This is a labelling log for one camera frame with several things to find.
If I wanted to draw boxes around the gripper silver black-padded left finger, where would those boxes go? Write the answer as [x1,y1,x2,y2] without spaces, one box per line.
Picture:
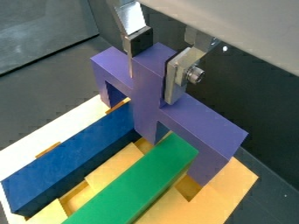
[107,0,154,76]

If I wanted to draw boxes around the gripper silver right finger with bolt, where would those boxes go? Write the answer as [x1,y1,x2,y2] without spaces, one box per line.
[163,26,220,105]

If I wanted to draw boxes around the purple cross-shaped block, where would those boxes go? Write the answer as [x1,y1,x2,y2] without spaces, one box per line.
[91,43,248,186]

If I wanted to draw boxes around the yellow slotted board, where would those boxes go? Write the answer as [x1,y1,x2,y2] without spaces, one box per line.
[0,96,258,224]

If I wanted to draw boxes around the green long bar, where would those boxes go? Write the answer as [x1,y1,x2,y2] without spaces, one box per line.
[61,133,199,224]

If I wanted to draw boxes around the blue long bar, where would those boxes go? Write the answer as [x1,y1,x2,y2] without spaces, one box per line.
[1,103,140,217]

